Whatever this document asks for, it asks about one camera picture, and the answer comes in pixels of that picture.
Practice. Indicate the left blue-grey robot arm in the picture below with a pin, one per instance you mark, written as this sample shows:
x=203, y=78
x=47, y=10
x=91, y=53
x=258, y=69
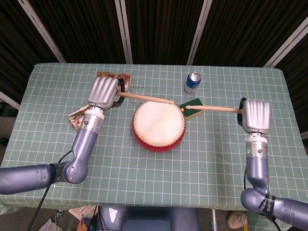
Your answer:
x=81, y=149

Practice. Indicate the orange snack bag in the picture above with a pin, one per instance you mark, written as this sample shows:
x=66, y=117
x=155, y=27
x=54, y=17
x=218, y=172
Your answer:
x=84, y=223

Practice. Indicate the white metal table leg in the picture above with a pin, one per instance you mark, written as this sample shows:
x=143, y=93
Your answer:
x=214, y=220

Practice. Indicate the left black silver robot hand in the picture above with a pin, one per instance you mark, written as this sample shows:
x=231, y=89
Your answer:
x=103, y=92

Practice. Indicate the red drum with white skin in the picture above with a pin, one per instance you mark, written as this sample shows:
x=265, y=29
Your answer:
x=158, y=125

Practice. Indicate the white partition frame post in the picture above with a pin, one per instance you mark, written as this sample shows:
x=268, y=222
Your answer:
x=198, y=33
x=124, y=31
x=286, y=44
x=41, y=29
x=9, y=99

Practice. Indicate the light wooden drumstick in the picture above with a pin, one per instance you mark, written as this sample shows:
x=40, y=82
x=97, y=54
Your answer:
x=216, y=108
x=144, y=98

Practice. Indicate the white printed paper sheet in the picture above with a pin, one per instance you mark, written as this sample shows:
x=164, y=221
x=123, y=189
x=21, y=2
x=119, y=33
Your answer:
x=80, y=211

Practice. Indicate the green grid tablecloth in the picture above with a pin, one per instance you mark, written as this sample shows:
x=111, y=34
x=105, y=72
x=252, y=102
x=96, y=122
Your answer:
x=216, y=168

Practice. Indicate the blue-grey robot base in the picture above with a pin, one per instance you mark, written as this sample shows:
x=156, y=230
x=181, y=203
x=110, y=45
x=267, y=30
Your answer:
x=149, y=219

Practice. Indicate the orange sauce pouch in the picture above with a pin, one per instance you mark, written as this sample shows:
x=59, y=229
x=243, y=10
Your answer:
x=126, y=79

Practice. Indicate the blue drink can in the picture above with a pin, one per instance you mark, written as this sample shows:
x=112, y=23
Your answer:
x=192, y=84

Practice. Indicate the green and yellow sponge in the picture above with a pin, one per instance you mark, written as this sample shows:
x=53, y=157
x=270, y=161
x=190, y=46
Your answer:
x=190, y=113

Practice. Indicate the gold foil snack package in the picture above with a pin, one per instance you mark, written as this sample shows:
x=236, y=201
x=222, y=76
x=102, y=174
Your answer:
x=77, y=118

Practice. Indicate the white sneaker shoe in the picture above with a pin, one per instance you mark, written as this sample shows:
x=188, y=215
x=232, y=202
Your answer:
x=237, y=219

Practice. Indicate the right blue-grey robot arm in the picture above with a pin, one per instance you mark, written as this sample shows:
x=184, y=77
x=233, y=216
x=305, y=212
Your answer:
x=257, y=163

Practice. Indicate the crumpled white paper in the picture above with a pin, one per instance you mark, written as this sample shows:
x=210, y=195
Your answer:
x=48, y=225

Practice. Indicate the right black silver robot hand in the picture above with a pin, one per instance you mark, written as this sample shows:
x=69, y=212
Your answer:
x=257, y=116

